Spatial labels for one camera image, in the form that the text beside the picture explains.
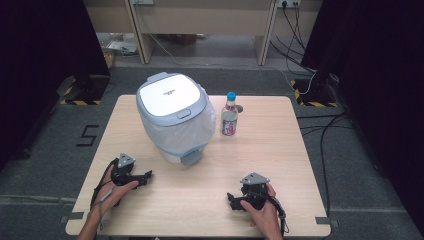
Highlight box of clutter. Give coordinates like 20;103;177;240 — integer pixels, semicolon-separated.
95;31;140;69

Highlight black floor cable bundle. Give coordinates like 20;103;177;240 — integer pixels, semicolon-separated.
295;111;356;240

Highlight black curtain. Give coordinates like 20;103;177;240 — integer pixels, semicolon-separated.
0;0;112;172
300;0;424;234

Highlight beige wooden desk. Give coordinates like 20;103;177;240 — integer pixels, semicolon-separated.
123;0;280;67

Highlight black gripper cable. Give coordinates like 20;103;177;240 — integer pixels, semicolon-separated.
89;157;120;212
265;192;290;238

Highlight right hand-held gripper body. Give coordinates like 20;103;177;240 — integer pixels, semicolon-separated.
239;171;271;212

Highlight person's right hand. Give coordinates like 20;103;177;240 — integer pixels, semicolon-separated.
240;182;282;232

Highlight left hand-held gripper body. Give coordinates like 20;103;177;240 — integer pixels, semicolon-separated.
110;152;142;187

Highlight white wall power socket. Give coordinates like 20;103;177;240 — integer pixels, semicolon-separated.
275;0;302;9

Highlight white plastic bin liner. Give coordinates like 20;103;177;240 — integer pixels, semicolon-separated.
139;99;217;158

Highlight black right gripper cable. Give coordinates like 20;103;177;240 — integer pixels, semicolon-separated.
265;192;290;238

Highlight black cables from wall socket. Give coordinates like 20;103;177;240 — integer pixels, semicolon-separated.
268;2;318;74

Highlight clear bottle with blue cap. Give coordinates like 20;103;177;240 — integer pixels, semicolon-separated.
220;91;239;137

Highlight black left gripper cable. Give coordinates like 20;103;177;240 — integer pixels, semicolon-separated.
89;157;120;212

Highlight stand base with hazard tape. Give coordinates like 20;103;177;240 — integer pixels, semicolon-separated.
56;73;112;107
289;73;340;108

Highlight grey table corner bracket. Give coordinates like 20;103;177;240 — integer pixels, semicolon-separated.
314;216;340;229
59;211;85;224

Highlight person's left hand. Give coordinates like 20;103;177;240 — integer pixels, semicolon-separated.
90;165;140;220

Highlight white and blue pedal bin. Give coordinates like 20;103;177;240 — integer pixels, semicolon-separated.
135;71;217;167

